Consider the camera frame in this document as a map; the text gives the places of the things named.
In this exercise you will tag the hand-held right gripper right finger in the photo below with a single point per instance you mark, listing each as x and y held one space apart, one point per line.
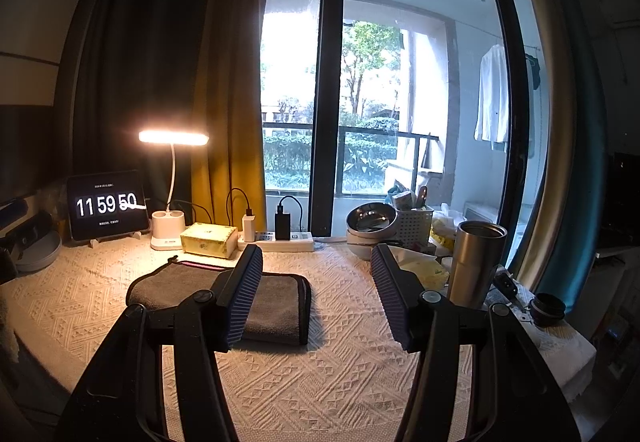
389 292

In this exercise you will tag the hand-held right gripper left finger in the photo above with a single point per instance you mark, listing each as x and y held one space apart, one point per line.
246 292

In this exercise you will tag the grey towel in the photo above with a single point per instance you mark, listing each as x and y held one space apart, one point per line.
280 307

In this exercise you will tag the yellow cloth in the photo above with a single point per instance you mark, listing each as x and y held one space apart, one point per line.
425 272

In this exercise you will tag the stacked metal bowls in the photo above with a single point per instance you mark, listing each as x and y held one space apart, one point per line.
361 244

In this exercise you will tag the yellow tissue pack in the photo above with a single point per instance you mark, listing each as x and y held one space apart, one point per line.
208 240

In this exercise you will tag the white charger plug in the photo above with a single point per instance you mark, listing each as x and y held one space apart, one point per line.
248 225

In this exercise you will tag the white power strip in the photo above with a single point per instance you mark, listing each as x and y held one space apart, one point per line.
300 241

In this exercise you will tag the white plastic basket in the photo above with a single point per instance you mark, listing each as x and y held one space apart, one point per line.
414 222

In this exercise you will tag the stainless steel bowl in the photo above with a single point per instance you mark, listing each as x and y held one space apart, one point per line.
372 219

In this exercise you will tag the black charger plug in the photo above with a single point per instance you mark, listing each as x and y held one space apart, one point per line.
282 224

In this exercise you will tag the stainless steel tumbler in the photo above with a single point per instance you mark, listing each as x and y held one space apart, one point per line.
475 267

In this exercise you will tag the white patterned tablecloth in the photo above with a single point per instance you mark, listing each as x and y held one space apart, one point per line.
320 372

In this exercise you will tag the white desk lamp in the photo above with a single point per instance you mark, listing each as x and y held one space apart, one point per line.
172 182

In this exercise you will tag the black tumbler lid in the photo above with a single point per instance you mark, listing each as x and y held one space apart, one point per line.
549 308

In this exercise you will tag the tablet clock display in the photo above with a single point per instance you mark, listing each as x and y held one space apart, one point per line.
108 205

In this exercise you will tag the yellow curtain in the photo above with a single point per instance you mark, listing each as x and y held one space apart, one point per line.
226 97

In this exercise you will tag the grey round bowl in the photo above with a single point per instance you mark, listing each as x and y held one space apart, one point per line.
35 252

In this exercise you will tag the hanging white shirt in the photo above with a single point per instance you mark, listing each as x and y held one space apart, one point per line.
492 94

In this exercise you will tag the teal curtain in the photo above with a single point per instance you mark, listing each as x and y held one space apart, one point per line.
580 147

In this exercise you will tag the dark curtain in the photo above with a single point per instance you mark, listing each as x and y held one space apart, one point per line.
145 47

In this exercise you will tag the black window frame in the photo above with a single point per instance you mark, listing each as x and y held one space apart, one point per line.
327 82

